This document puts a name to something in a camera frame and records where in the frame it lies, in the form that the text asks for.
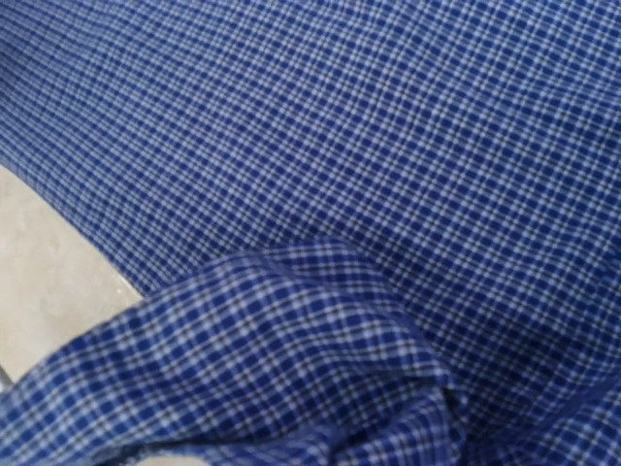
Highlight blue checked long sleeve shirt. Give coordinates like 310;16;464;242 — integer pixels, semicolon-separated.
1;1;620;465

